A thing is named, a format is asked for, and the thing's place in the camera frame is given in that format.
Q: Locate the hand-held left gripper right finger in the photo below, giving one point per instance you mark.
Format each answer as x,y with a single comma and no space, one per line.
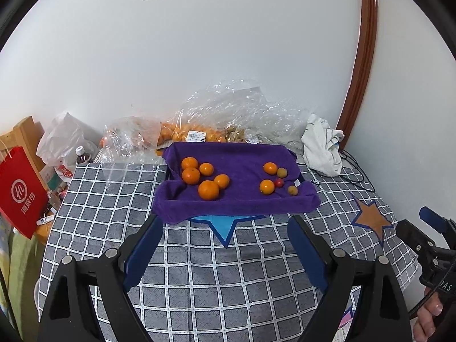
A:
306,253

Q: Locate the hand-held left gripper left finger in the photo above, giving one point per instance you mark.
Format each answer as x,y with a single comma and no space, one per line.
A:
142,253

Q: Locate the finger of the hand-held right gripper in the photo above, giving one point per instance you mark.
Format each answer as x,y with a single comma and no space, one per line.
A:
409,233
433,218

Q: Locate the brown longan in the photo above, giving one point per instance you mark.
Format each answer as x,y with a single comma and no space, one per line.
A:
293,190
282,172

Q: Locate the small red fruit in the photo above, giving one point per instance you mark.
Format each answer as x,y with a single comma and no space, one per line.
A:
279,182

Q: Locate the small orange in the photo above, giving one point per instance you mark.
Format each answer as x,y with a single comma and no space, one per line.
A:
270,168
267,186

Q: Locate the purple towel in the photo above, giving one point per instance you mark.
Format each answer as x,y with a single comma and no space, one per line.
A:
242,203

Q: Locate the person's right hand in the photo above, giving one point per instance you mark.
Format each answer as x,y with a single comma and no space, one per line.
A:
427,320

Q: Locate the grey checked blanket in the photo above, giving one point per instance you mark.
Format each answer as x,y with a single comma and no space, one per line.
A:
213,274

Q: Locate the white crumpled cloth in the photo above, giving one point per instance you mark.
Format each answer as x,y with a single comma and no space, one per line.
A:
322,146

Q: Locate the dark drink bottle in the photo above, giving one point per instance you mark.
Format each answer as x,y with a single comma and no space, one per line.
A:
83,156

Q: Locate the red white snack package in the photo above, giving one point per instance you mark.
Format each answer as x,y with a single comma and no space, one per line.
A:
64,171

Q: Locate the clear plastic bag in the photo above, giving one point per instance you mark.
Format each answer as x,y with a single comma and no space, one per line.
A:
128,135

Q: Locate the pale green cloth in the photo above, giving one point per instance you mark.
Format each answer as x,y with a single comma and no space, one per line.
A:
21,278

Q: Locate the clear bag of oranges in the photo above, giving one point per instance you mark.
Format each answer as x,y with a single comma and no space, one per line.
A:
178,133

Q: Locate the red paper bag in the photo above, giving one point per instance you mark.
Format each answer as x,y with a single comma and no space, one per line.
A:
21,192

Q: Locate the clear bag of longans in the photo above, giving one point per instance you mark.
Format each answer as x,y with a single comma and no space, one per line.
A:
235,133

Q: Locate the white plastic bag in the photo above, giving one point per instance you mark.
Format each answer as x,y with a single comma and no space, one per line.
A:
60,139

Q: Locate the crumpled clear plastic wrap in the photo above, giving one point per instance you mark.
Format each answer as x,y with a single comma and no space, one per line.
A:
245,107

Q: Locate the brown cardboard box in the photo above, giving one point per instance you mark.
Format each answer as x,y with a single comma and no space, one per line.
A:
25,131

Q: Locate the brown wooden door frame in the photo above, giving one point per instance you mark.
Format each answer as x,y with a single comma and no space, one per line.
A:
367,60

